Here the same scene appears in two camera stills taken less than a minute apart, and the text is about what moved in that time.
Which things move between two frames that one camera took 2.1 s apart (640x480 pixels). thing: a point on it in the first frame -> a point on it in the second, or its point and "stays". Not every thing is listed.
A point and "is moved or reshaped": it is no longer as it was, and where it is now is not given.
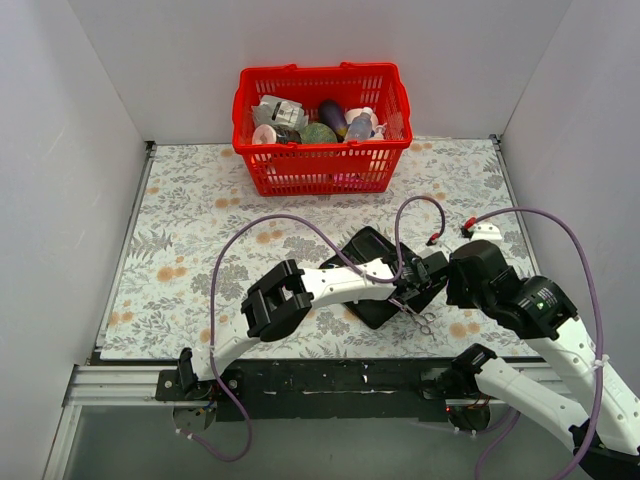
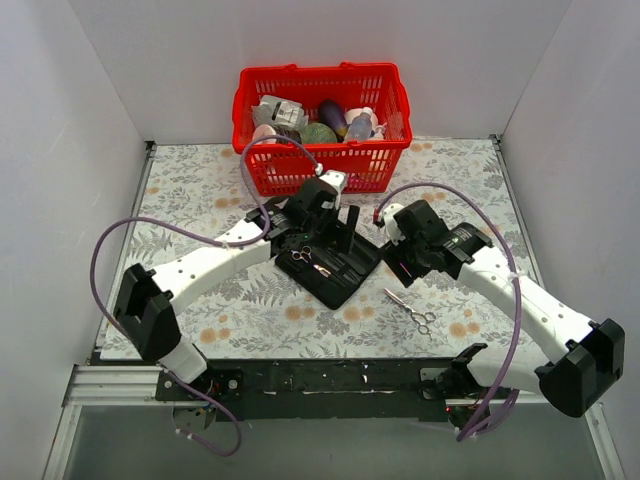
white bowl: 354,112 stays
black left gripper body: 417,273 -> 338,228
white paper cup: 264,134 stays
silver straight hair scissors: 422,320 stays
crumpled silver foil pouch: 283,113 stays
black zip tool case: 367,245 is moved or reshaped
